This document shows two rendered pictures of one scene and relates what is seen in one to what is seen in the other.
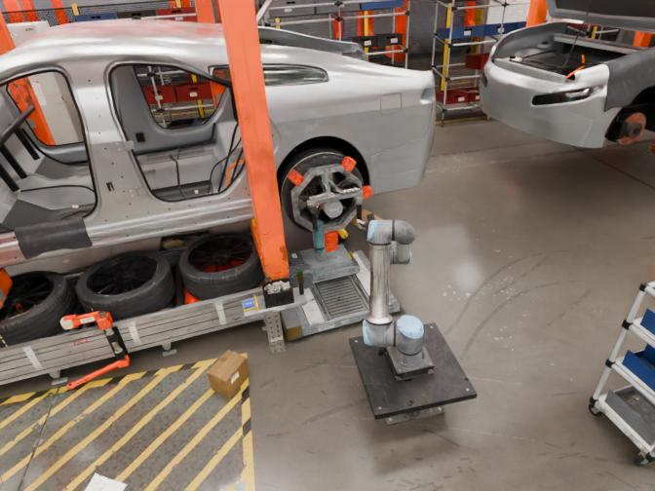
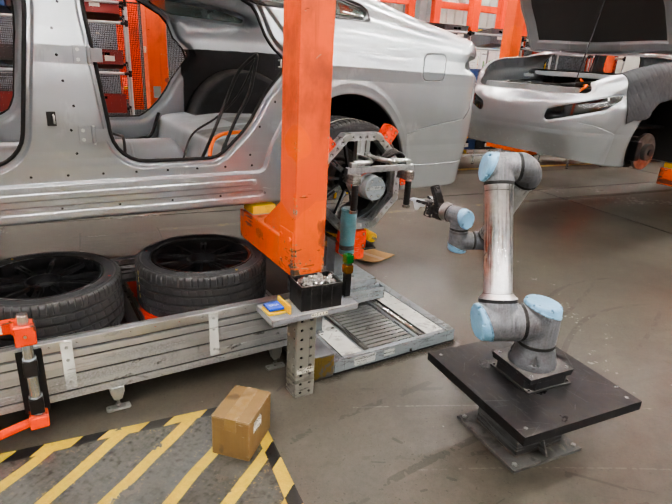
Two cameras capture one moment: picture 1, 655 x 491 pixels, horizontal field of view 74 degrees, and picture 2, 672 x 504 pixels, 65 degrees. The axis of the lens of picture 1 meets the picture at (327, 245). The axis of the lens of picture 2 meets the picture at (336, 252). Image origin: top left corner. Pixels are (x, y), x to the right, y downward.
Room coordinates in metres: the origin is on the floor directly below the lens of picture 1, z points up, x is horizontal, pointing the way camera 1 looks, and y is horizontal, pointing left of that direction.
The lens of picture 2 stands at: (0.21, 0.88, 1.50)
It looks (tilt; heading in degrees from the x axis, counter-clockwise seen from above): 20 degrees down; 344
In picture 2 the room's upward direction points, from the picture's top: 3 degrees clockwise
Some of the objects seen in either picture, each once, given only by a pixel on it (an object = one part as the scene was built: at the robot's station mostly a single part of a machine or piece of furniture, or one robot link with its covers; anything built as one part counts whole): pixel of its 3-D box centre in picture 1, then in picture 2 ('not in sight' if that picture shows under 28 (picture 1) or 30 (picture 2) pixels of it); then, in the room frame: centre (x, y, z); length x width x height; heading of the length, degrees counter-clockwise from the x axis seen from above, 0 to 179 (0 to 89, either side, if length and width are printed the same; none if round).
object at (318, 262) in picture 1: (325, 245); (337, 259); (3.14, 0.02, 0.32); 0.40 x 0.30 x 0.28; 106
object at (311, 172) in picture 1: (327, 200); (357, 181); (2.98, -0.02, 0.85); 0.54 x 0.07 x 0.54; 106
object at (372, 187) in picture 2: (329, 204); (364, 184); (2.91, -0.04, 0.85); 0.21 x 0.14 x 0.14; 16
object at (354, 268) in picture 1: (326, 263); (335, 287); (3.14, 0.02, 0.13); 0.50 x 0.36 x 0.10; 106
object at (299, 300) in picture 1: (274, 302); (308, 306); (2.31, 0.39, 0.44); 0.43 x 0.17 x 0.03; 106
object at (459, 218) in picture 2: not in sight; (459, 217); (2.41, -0.36, 0.81); 0.12 x 0.09 x 0.10; 16
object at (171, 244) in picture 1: (184, 245); not in sight; (3.79, 1.46, 0.02); 0.52 x 0.42 x 0.04; 100
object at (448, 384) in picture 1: (406, 380); (522, 404); (1.81, -0.45, 0.15); 0.60 x 0.60 x 0.30; 9
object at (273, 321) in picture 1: (274, 327); (300, 351); (2.30, 0.42, 0.21); 0.10 x 0.10 x 0.42; 16
